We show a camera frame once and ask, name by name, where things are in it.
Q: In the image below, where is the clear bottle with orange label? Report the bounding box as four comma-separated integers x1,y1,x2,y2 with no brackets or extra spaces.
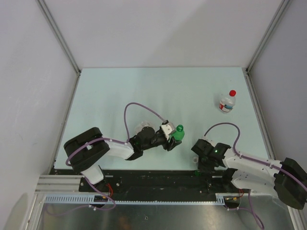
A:
135,121,154,134

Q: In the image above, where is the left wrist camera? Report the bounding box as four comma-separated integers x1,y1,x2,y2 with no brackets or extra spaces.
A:
161,122,176,140

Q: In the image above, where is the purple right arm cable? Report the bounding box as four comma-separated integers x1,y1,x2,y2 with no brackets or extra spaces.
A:
203,122,307,179

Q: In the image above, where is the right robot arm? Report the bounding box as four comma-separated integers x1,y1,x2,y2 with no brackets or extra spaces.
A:
191,137,307,210

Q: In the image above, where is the white bottle cap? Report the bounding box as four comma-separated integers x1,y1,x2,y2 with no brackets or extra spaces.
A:
193,157,199,163

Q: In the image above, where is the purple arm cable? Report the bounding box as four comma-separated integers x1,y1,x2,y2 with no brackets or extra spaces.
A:
65,103,168,166
203,122,307,179

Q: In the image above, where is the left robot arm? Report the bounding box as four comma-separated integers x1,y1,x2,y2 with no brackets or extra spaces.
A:
64,122,185,192

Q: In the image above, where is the red bottle cap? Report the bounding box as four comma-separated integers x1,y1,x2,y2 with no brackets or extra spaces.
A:
229,90,236,97

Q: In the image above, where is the clear bottle with red label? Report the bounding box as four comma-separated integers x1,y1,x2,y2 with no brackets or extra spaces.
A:
219,95,236,113

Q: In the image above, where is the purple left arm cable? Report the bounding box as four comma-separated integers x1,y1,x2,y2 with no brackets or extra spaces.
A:
65,103,168,166

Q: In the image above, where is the grey slotted cable duct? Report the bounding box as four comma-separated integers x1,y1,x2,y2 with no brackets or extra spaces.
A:
44,194,225,206

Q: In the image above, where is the green plastic bottle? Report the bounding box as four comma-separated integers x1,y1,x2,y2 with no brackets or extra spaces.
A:
172,125,185,141

